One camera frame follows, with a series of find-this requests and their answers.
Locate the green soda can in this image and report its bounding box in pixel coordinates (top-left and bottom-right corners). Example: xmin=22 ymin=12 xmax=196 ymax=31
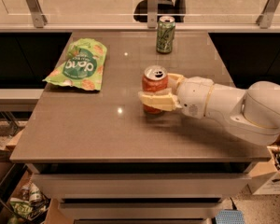
xmin=156 ymin=16 xmax=175 ymax=54

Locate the grey drawer cabinet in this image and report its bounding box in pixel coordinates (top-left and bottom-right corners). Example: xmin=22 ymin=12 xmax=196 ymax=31
xmin=9 ymin=159 xmax=273 ymax=224

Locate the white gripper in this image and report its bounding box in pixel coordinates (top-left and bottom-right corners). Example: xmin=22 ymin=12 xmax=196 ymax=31
xmin=138 ymin=73 xmax=214 ymax=119

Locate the metal railing bracket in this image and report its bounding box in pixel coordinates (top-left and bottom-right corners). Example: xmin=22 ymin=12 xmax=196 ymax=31
xmin=147 ymin=0 xmax=158 ymax=28
xmin=256 ymin=0 xmax=280 ymax=29
xmin=25 ymin=0 xmax=48 ymax=28

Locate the right metal railing bracket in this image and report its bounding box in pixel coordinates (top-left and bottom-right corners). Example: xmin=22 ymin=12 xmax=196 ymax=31
xmin=256 ymin=0 xmax=280 ymax=29

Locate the cardboard box right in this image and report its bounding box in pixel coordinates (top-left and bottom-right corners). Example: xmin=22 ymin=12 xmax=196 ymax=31
xmin=248 ymin=135 xmax=280 ymax=195

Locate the box of snacks left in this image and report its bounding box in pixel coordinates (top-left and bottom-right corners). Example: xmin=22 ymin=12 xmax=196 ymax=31
xmin=0 ymin=163 xmax=51 ymax=224

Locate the left metal railing bracket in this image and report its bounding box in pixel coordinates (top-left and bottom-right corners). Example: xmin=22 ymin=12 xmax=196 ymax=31
xmin=25 ymin=0 xmax=48 ymax=28

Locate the blue perforated mat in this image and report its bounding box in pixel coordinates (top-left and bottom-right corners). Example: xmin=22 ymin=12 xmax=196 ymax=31
xmin=215 ymin=210 xmax=245 ymax=224

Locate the green snack chip bag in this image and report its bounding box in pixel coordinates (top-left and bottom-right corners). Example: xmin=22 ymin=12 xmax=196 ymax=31
xmin=45 ymin=38 xmax=107 ymax=91

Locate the black office chair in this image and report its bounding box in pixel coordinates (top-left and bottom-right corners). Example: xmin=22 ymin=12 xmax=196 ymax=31
xmin=133 ymin=0 xmax=186 ymax=22

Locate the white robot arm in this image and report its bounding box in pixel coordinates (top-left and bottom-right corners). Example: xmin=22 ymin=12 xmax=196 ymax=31
xmin=138 ymin=74 xmax=280 ymax=146

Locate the middle metal railing bracket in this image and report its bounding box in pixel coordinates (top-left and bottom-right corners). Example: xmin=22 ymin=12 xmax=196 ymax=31
xmin=147 ymin=0 xmax=158 ymax=28

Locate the red coke can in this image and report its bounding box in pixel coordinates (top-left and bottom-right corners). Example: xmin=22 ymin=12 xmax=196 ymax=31
xmin=141 ymin=64 xmax=170 ymax=115

